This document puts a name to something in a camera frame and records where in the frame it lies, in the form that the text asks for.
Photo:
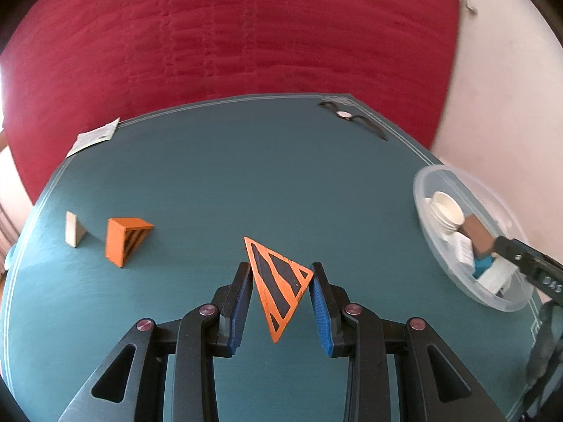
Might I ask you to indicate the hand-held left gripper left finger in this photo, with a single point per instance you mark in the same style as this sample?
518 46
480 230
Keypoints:
239 316

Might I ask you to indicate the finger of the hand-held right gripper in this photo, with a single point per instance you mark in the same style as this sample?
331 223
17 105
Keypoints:
512 252

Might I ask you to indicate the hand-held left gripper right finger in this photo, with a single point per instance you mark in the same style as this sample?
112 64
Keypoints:
321 323

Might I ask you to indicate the blue triangular block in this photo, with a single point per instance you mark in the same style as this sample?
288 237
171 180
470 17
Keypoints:
481 267

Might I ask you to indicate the large wooden rectangular block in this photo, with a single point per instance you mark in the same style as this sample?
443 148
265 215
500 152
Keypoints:
477 235

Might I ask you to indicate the white rectangular block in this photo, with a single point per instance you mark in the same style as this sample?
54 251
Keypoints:
465 250

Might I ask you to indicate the orange striped triangle block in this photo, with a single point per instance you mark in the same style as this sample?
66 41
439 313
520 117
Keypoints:
277 281

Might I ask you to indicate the white cup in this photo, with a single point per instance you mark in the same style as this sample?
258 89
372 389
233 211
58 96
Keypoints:
453 227
446 206

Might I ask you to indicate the clear plastic bowl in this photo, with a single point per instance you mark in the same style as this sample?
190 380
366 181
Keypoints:
444 255

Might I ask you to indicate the green table mat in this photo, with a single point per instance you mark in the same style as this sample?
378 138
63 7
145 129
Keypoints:
264 176

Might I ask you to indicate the orange block with black stripes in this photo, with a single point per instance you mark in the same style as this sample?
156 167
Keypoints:
116 241

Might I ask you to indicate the small wooden triangle block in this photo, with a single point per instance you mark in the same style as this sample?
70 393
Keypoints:
72 231

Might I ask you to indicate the white paper leaflet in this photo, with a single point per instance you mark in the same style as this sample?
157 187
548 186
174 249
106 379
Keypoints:
94 136

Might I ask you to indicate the red quilted blanket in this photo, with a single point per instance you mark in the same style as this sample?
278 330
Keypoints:
220 30

